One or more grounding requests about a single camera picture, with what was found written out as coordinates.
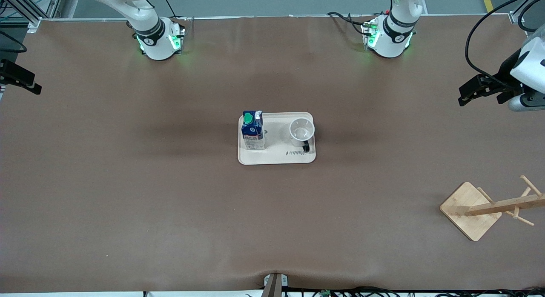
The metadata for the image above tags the white cup black handle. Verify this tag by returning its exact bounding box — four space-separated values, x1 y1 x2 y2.
289 117 316 154

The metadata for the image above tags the blue milk carton green cap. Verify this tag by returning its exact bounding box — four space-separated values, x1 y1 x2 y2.
241 110 266 151

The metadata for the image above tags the wooden cup rack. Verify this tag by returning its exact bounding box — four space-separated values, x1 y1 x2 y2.
439 175 545 242

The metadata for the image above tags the beige plastic tray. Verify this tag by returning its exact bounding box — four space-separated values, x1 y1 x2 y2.
238 112 317 166

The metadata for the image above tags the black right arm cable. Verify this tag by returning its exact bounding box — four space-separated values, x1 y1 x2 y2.
0 30 27 54

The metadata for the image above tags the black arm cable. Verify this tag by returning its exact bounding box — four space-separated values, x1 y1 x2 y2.
465 0 545 83
0 30 27 54

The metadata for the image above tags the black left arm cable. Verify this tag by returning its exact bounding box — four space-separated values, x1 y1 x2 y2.
465 0 545 83

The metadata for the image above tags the black left base cable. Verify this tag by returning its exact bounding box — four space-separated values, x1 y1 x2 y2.
327 11 369 36

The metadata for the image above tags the black base cable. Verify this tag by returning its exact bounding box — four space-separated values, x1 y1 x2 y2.
327 11 369 36
159 0 189 22

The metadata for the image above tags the black right base cable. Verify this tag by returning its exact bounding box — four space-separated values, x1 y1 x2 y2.
159 0 189 22

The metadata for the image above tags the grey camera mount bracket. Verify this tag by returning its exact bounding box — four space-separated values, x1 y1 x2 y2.
262 273 290 297

